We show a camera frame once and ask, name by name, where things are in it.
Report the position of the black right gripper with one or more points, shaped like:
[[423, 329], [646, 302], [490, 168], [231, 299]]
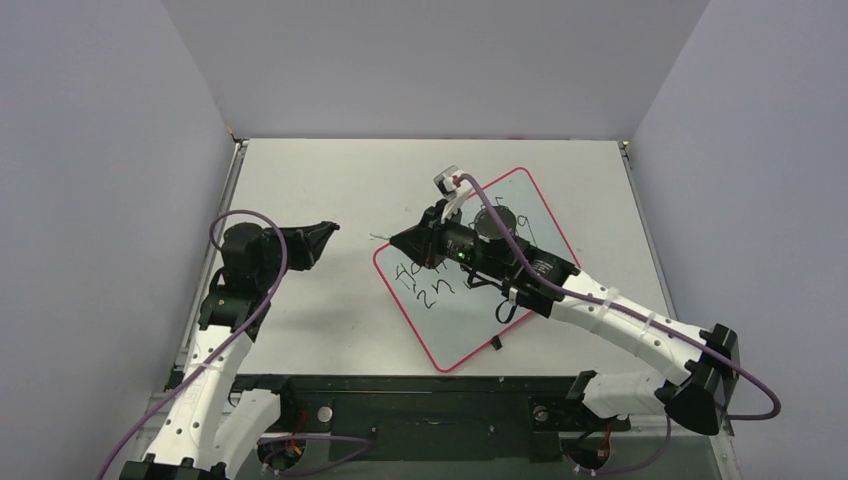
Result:
[[430, 238]]

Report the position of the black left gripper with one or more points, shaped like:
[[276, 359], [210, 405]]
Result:
[[307, 243]]

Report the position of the pink-framed whiteboard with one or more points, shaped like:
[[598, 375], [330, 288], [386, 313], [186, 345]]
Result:
[[451, 321]]

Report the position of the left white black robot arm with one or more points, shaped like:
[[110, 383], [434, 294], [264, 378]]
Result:
[[198, 439]]

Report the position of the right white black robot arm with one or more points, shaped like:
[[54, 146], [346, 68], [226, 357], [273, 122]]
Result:
[[690, 379]]

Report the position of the black whiteboard clip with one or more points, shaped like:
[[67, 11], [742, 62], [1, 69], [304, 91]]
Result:
[[495, 342]]

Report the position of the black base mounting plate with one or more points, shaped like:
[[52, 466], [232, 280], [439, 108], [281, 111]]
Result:
[[294, 452]]

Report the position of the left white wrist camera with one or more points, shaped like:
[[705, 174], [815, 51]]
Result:
[[454, 190]]

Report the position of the aluminium table frame rail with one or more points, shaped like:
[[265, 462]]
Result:
[[527, 405]]

